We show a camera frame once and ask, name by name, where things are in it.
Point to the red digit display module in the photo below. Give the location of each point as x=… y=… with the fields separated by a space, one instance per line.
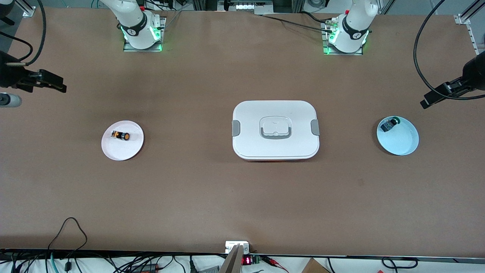
x=247 y=260

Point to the long aluminium rail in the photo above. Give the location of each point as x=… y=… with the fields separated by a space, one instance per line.
x=463 y=18

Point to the small white metal bracket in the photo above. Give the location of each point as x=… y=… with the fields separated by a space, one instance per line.
x=231 y=244

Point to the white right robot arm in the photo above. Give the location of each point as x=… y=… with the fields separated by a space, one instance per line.
x=132 y=22

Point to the light blue round plate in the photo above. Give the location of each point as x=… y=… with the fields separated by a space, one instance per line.
x=401 y=144

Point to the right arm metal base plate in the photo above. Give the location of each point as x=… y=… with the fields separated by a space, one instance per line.
x=130 y=49

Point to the brown cardboard piece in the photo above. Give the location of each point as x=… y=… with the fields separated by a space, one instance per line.
x=314 y=267

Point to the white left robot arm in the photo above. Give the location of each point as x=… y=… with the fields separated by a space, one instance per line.
x=354 y=26

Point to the green push button switch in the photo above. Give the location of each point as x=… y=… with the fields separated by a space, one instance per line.
x=387 y=126

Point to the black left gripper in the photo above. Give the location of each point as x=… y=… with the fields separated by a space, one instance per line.
x=474 y=72

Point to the red clip leads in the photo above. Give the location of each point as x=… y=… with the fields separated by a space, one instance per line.
x=273 y=261

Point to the orange push button switch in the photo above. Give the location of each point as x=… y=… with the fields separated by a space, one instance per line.
x=121 y=135

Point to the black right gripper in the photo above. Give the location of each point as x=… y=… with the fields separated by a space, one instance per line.
x=8 y=76

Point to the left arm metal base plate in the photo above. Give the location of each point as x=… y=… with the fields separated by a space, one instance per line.
x=341 y=53

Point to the short aluminium rail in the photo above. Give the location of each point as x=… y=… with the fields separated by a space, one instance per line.
x=26 y=9

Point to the grey metal bar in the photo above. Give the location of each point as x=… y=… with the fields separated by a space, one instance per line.
x=233 y=263

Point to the white lidded box grey latches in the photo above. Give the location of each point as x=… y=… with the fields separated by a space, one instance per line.
x=276 y=149

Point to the pink round plate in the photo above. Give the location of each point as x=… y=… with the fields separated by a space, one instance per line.
x=122 y=149

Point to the black power adapter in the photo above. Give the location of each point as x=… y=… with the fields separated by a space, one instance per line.
x=147 y=268

